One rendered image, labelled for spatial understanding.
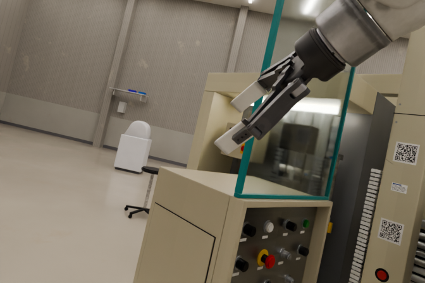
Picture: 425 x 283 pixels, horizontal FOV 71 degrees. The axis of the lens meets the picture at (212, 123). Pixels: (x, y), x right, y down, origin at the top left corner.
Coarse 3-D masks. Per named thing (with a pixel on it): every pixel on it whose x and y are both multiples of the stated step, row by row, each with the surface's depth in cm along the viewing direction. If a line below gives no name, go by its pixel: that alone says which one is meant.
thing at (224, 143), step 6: (234, 126) 45; (240, 126) 44; (228, 132) 46; (234, 132) 45; (222, 138) 46; (228, 138) 46; (216, 144) 47; (222, 144) 47; (228, 144) 47; (234, 144) 46; (240, 144) 46; (222, 150) 48; (228, 150) 47
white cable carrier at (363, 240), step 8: (376, 176) 115; (368, 184) 117; (376, 184) 114; (376, 192) 114; (376, 200) 115; (368, 208) 115; (368, 216) 114; (368, 224) 114; (368, 232) 114; (360, 240) 115; (368, 240) 115; (360, 248) 114; (360, 256) 114; (360, 264) 114; (352, 272) 115; (360, 272) 116; (352, 280) 114; (360, 280) 115
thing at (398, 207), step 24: (408, 48) 115; (408, 72) 113; (408, 96) 112; (408, 120) 110; (384, 168) 113; (408, 168) 107; (384, 192) 111; (408, 192) 106; (384, 216) 110; (408, 216) 105; (384, 240) 108; (408, 240) 103; (384, 264) 107; (408, 264) 104
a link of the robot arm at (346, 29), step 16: (336, 0) 39; (352, 0) 36; (320, 16) 40; (336, 16) 37; (352, 16) 36; (368, 16) 35; (320, 32) 40; (336, 32) 37; (352, 32) 36; (368, 32) 36; (336, 48) 38; (352, 48) 37; (368, 48) 37; (352, 64) 39
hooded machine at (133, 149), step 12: (132, 132) 788; (144, 132) 789; (120, 144) 782; (132, 144) 783; (144, 144) 783; (120, 156) 781; (132, 156) 782; (144, 156) 785; (120, 168) 784; (132, 168) 781
